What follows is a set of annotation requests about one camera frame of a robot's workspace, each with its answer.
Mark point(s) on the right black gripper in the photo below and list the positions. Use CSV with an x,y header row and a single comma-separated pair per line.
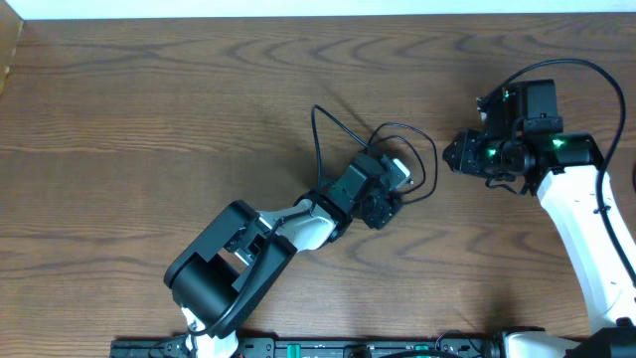
x,y
464,158

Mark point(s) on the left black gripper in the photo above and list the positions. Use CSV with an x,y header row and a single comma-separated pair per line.
x,y
387,215

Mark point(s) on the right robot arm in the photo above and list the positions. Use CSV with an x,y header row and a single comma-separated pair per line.
x,y
523,137

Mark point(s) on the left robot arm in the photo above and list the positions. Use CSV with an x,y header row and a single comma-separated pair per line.
x,y
227,270

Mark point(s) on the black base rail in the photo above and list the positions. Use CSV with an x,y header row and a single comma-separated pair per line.
x,y
449,344

